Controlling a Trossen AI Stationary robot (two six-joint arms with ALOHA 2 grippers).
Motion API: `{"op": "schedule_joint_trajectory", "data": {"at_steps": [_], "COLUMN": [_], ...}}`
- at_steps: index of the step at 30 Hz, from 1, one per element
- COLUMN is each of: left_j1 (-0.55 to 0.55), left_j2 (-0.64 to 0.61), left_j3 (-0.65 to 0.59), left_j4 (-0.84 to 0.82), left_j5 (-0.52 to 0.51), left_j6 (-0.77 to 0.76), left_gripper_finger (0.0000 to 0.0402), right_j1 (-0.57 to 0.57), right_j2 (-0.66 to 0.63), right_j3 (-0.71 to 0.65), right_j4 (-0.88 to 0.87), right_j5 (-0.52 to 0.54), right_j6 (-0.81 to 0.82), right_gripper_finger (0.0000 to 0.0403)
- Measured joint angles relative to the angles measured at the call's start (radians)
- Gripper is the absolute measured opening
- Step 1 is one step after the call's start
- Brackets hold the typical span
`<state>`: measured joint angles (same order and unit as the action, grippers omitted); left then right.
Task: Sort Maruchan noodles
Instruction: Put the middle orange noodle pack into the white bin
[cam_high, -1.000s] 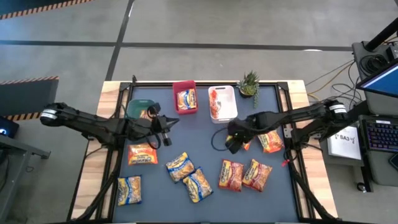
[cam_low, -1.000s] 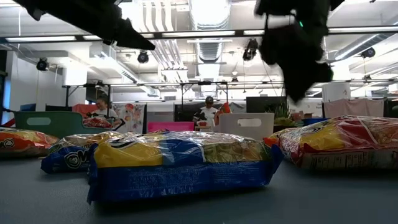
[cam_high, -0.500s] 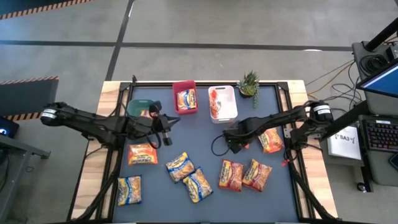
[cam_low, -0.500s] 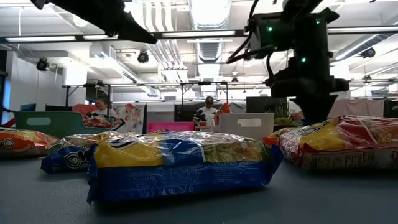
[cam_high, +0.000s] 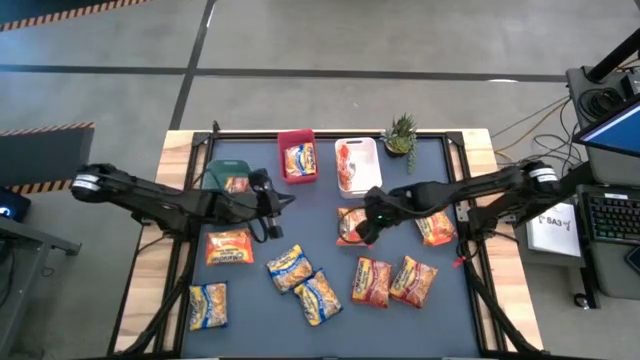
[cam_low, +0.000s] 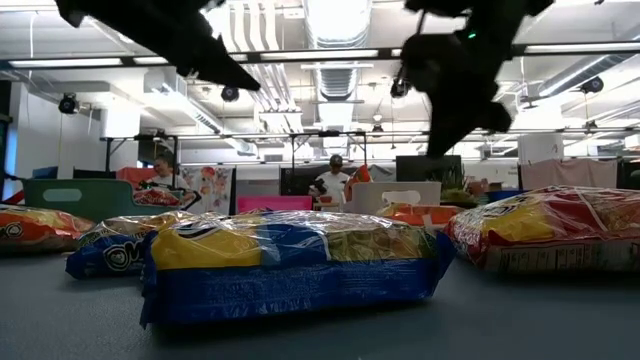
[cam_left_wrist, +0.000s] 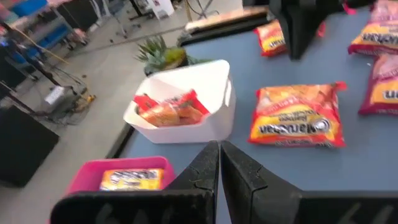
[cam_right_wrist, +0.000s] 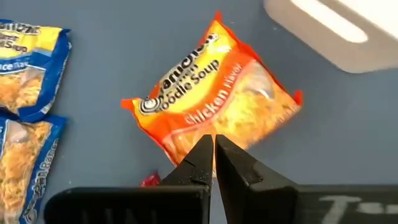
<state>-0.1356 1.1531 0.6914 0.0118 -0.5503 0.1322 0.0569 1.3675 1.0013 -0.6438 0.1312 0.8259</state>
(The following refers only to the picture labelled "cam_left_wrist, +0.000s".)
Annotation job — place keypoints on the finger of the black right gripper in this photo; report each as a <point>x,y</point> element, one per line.
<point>304,31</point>

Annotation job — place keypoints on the potted green succulent plant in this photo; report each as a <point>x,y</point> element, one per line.
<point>158,56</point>

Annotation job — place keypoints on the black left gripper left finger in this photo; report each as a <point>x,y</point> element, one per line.
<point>192,199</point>

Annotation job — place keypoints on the white sign board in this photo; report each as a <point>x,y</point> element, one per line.
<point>161,7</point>

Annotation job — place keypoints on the shelf with blue bins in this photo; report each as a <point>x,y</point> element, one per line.
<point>31,25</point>

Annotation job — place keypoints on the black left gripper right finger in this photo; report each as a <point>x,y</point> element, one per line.
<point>258,202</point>

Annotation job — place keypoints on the pink plastic bin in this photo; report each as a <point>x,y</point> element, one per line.
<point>87,174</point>

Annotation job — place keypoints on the small red tag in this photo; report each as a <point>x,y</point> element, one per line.
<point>349,7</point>

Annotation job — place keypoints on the plain black floor mat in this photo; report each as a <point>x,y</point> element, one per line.
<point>25,146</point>

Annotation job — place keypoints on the red Maruchan ramen pack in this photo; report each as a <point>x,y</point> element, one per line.
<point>376,31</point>
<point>382,90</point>

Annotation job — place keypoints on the white plastic bin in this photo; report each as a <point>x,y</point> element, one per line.
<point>192,130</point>

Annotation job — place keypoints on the orange Maruchan ramen pack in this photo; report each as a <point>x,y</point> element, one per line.
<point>298,118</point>
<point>171,112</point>
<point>270,39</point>

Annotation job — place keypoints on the yellow ramen packet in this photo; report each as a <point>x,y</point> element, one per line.
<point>130,180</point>

